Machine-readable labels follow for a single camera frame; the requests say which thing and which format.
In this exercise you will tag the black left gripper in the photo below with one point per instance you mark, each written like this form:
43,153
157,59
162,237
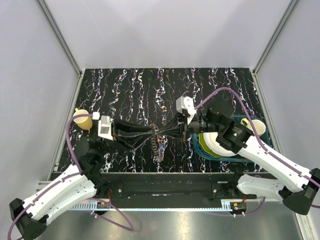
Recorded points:
131,141

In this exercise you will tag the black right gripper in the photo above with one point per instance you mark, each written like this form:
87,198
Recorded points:
182,122

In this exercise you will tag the blue plastic key tag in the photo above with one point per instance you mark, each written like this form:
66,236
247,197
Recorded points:
162,147

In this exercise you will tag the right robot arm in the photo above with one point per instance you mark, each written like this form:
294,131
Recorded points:
295,186

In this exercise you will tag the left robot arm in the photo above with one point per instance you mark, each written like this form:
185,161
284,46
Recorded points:
80,181

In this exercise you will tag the yellow-green plate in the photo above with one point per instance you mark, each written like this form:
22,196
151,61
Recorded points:
204,145

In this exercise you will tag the teal plastic dish basket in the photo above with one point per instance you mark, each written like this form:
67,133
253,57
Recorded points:
233,159

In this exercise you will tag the white plate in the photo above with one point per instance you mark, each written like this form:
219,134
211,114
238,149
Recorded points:
210,139

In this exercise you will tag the yellow mug on table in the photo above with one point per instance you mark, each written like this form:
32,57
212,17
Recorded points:
84,122

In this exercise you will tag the cream mug in basket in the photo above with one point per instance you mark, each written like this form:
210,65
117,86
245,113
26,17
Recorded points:
259,126

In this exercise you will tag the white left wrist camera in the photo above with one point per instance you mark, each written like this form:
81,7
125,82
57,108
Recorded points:
104,125

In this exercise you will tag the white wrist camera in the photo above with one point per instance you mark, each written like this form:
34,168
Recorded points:
186,103
104,125

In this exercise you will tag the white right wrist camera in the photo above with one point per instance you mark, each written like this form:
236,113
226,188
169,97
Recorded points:
186,103

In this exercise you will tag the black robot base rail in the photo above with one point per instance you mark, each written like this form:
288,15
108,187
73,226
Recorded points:
206,186

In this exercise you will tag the left aluminium frame post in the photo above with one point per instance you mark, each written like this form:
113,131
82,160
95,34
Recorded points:
58,35

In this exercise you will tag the aluminium frame post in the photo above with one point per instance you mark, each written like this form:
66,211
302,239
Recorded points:
58,35
276,34

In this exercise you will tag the right aluminium frame post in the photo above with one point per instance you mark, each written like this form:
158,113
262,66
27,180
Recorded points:
276,34

